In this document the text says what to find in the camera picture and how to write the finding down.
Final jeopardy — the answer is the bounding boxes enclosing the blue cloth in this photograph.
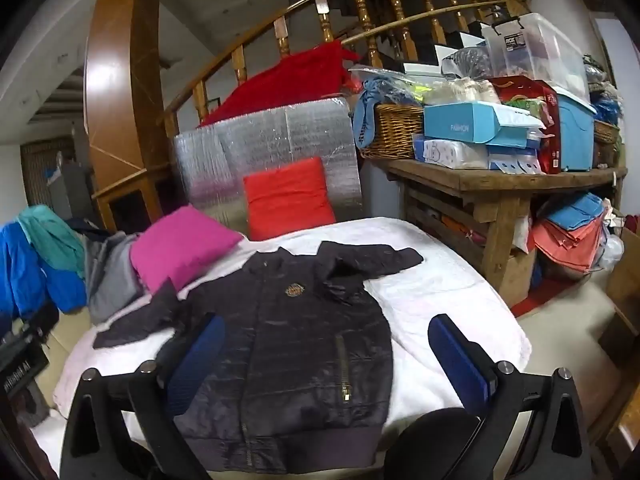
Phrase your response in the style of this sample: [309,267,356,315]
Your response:
[352,77,426,148]

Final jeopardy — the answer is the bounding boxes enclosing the white blanket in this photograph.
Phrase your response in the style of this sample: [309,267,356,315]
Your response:
[52,216,532,461]

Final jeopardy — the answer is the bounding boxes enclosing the blue jacket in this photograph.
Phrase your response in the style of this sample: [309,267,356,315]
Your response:
[0,220,88,321]

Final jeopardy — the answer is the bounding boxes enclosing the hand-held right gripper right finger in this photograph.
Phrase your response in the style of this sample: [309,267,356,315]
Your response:
[428,314,593,480]

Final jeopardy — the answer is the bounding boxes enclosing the grey garment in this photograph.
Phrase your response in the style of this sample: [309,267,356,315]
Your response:
[82,232,146,323]

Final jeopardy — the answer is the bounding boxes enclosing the wooden table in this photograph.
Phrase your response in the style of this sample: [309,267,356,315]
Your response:
[367,155,628,308]

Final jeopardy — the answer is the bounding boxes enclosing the light blue cardboard box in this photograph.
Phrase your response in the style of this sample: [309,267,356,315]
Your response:
[424,101,546,148]

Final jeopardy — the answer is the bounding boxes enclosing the teal jacket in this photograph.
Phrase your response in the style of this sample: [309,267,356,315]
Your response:
[17,206,87,281]

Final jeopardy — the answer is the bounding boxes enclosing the stack of coral folded cloths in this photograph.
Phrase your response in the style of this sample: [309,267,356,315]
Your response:
[531,215,608,275]

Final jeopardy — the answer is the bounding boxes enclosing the cream cloth bundle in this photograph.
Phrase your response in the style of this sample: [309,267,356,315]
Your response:
[427,76,502,107]

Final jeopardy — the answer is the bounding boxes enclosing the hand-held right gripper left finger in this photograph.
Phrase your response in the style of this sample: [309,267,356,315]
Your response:
[59,312,227,480]

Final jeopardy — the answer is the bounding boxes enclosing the clear bag with dark contents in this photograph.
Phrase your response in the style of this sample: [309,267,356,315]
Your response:
[442,46,493,81]

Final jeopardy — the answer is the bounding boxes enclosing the pink pillow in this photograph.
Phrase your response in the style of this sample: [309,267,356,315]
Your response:
[130,206,244,295]

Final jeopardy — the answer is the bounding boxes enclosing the small wicker basket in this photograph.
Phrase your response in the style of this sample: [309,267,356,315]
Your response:
[592,120,622,145]

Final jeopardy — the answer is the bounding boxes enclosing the brown cardboard box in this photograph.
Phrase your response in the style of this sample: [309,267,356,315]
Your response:
[605,227,640,341]

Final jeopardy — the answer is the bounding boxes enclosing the red pillow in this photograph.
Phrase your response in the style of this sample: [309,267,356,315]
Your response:
[243,156,337,241]

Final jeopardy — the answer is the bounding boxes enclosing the blue white patterned packets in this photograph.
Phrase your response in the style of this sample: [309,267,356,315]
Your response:
[487,145,546,176]

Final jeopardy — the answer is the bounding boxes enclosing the white patterned tissue pack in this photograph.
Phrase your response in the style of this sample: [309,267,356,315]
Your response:
[414,137,491,170]

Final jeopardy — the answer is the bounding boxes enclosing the white plastic bag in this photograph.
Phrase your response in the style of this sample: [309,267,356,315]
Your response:
[597,234,626,272]

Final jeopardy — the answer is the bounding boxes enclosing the blue plastic storage bin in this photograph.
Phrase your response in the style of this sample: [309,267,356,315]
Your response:
[555,85,598,172]

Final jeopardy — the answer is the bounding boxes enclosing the clear plastic storage box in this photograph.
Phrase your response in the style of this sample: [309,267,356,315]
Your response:
[481,12,592,103]

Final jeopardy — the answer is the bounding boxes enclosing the stack of blue folded cloths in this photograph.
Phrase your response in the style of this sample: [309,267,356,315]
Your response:
[545,192,606,231]

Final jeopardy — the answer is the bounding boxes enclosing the grey refrigerator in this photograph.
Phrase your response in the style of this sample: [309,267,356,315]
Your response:
[47,162,93,221]

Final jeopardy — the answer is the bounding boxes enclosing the red gift box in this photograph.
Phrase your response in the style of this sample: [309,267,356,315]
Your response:
[487,76,561,175]

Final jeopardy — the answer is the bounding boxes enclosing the silver insulation mat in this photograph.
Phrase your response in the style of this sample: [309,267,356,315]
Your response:
[172,99,364,233]

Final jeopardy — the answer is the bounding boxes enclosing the black padded jacket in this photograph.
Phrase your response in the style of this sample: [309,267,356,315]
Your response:
[92,241,425,476]

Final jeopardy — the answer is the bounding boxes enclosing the red cloth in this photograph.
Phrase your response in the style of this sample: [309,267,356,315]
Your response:
[199,41,362,127]

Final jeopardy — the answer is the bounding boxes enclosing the wooden column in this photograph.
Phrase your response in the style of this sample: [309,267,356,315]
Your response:
[84,0,176,233]

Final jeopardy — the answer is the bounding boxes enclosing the wooden stair railing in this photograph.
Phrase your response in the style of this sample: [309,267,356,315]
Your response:
[162,0,531,131]

